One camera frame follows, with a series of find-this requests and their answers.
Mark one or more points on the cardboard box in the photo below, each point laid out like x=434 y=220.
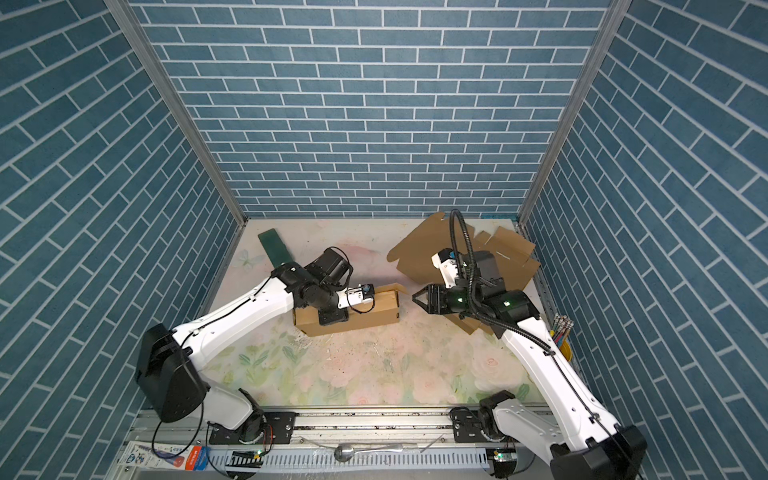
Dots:
x=382 y=310
x=513 y=254

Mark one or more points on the green sponge block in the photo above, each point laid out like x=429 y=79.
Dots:
x=274 y=247

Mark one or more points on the yellow pencil cup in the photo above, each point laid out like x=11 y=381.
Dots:
x=560 y=330

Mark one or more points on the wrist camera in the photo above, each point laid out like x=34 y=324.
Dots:
x=446 y=263
x=356 y=297

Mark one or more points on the white slotted cable duct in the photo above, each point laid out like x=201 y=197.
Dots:
x=320 y=460

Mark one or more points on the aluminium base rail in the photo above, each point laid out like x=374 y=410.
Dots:
x=331 y=426

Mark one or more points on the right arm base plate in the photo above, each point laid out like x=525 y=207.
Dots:
x=473 y=426

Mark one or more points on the white printed package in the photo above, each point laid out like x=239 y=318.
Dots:
x=163 y=457

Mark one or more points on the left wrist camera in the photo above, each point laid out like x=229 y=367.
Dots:
x=356 y=297

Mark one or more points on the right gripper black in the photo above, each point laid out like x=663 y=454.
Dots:
x=436 y=293

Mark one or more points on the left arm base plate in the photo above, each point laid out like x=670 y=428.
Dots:
x=265 y=429

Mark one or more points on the metal spoon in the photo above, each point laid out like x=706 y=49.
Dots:
x=346 y=452

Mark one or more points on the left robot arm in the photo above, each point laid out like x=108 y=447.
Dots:
x=171 y=360

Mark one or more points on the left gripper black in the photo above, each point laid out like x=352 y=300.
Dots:
x=338 y=316

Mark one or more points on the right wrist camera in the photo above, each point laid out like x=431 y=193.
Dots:
x=446 y=263

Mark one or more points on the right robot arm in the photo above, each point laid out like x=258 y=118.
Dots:
x=585 y=441

